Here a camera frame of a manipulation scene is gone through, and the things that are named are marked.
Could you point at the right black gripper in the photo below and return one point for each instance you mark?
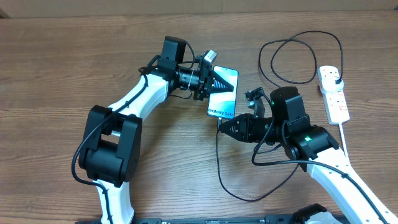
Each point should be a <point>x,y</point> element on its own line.
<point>247,126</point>

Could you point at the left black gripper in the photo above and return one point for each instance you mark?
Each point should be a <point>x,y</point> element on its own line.
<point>203,89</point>

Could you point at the Samsung Galaxy smartphone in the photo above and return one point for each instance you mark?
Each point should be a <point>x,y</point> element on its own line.
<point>223,105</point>

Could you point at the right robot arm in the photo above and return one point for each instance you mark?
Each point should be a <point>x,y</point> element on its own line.
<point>313,149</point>

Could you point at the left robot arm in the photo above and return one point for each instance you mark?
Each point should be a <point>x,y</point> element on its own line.
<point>109,152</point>

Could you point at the white charger plug adapter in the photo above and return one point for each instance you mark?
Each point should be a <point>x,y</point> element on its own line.
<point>329,85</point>

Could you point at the white power strip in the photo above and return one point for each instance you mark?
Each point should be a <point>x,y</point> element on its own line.
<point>335,103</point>

